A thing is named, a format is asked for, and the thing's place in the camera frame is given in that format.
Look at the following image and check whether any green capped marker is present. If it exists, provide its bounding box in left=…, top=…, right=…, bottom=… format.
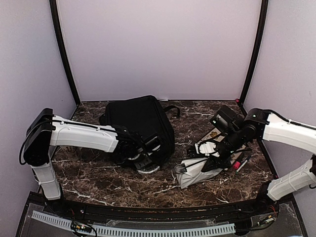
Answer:
left=236, top=166, right=242, bottom=174

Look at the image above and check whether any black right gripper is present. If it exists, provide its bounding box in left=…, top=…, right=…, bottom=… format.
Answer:
left=200, top=127, right=245, bottom=171

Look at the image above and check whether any black left frame post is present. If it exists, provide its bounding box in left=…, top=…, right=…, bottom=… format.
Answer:
left=49, top=0, right=81, bottom=106

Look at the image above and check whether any black frame post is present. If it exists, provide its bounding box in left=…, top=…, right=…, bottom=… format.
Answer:
left=49, top=0, right=81, bottom=106
left=239, top=0, right=269, bottom=107

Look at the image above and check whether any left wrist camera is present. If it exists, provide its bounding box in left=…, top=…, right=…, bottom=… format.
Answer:
left=145, top=136, right=163, bottom=153

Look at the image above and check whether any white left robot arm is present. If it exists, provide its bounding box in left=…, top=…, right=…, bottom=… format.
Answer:
left=19, top=108, right=162, bottom=215

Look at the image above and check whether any white patterned mug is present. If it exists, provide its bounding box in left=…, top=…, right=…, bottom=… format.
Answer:
left=60, top=146, right=82, bottom=158

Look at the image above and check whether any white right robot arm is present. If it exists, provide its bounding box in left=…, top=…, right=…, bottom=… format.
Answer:
left=202, top=106, right=316, bottom=214

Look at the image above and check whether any pink highlighter marker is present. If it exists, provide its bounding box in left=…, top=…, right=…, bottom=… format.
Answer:
left=233, top=161, right=242, bottom=170

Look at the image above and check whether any black student backpack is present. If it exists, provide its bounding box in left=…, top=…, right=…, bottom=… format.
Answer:
left=99, top=95, right=175, bottom=174

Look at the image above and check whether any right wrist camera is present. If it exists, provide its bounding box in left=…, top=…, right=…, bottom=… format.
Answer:
left=187, top=141, right=220, bottom=158

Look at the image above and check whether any grey slotted cable duct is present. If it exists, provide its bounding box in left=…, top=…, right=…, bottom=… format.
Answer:
left=31, top=211, right=236, bottom=237

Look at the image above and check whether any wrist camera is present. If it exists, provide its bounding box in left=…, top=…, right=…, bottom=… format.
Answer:
left=187, top=141, right=220, bottom=158
left=145, top=136, right=163, bottom=153

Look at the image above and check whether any black right frame post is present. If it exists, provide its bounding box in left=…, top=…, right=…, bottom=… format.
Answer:
left=239, top=0, right=269, bottom=107

